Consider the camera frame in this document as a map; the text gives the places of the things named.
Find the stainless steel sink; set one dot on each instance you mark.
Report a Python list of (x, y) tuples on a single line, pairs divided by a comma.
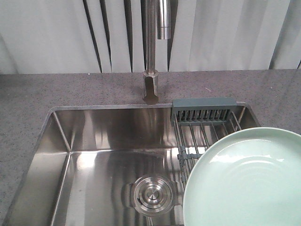
[(86, 154)]

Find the round metal sink drain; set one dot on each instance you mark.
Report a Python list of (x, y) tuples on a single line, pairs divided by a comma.
[(151, 195)]

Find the light green round plate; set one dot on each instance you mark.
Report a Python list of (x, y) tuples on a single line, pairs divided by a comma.
[(248, 178)]

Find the grey sink dish rack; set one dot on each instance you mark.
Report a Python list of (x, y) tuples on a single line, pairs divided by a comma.
[(199, 123)]

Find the white pleated curtain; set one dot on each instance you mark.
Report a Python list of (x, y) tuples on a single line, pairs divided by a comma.
[(108, 36)]

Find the stainless steel faucet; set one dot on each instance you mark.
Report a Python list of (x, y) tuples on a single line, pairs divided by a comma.
[(158, 26)]

